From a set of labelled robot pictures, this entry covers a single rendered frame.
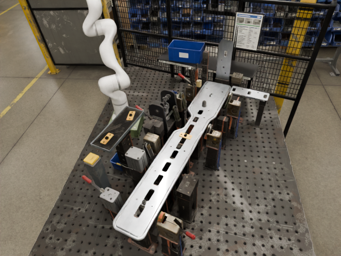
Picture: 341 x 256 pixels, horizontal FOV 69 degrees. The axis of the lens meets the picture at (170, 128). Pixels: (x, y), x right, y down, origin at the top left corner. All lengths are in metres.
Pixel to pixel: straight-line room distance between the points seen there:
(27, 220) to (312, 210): 2.66
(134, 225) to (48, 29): 3.62
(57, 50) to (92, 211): 3.26
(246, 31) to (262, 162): 1.06
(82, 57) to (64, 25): 0.55
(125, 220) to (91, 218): 0.47
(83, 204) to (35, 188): 1.27
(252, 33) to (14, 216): 2.74
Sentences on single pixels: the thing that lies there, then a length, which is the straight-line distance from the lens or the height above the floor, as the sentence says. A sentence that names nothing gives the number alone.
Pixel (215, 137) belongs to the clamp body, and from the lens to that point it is 1.58.
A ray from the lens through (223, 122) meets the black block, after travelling 1.77.
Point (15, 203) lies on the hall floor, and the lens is 3.02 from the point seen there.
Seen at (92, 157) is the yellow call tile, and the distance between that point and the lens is 1.40.
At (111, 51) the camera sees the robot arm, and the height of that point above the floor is 1.37.
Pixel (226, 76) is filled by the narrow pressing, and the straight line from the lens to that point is 2.14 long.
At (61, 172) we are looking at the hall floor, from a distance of 3.02.
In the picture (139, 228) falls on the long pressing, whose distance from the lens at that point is 1.30.
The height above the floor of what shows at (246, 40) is 1.23.
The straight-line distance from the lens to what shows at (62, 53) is 4.54.
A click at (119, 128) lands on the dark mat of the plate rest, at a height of 1.16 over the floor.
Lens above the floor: 2.17
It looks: 44 degrees down
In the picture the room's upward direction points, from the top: 5 degrees counter-clockwise
